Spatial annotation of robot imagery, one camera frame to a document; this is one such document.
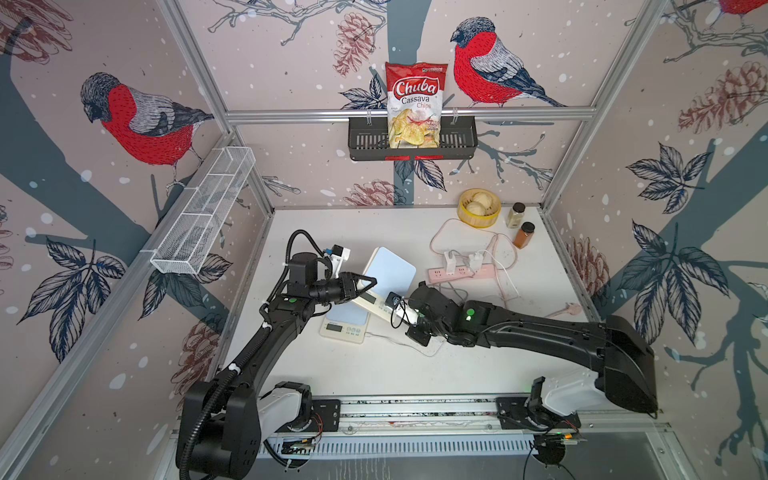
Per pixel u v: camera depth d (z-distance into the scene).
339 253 0.76
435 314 0.58
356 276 0.73
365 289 0.74
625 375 0.39
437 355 0.84
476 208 1.13
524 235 1.04
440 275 0.98
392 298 0.67
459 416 0.74
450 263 0.95
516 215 1.08
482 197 1.18
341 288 0.69
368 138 0.95
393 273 0.81
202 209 0.79
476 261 0.95
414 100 0.85
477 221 1.13
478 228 1.14
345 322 0.87
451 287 0.98
